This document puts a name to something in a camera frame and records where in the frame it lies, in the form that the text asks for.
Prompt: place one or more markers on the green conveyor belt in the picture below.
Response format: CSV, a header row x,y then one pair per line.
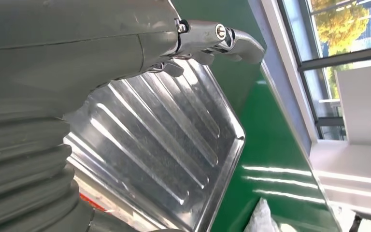
x,y
268,144

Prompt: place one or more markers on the window with dark frame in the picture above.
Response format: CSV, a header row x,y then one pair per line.
x,y
342,25

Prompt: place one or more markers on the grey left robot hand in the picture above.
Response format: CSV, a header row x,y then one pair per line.
x,y
76,41

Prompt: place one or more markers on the white panel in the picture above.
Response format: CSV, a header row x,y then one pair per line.
x,y
364,105

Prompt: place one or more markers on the grey parcel bag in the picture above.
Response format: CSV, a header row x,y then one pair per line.
x,y
262,219

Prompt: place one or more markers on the steel weighing tray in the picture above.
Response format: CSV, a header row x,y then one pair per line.
x,y
160,134

